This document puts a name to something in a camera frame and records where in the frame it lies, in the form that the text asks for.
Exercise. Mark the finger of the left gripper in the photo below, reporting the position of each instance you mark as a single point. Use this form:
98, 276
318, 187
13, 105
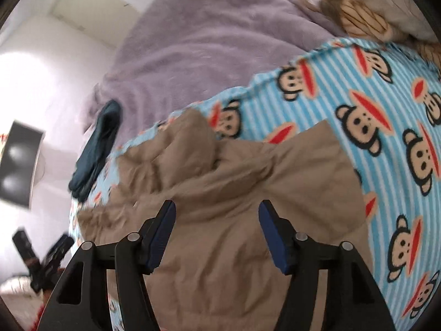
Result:
27, 254
45, 274

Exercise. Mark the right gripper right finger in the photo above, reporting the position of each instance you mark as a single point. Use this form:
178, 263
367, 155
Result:
353, 300

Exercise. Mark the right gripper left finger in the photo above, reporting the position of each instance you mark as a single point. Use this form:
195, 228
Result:
80, 298

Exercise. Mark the tan puffer jacket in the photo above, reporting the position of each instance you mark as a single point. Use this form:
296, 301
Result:
217, 272

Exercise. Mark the folded dark blue jeans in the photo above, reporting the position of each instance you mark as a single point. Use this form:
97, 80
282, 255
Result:
96, 151

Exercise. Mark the monkey print blue blanket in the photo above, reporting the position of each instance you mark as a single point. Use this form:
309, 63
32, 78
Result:
383, 103

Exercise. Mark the purple bed cover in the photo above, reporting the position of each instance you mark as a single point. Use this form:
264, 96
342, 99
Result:
183, 51

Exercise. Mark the wall mounted monitor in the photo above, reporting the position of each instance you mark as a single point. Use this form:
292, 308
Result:
19, 164

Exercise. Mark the white door with handle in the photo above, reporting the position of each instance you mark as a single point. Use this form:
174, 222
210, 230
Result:
107, 21

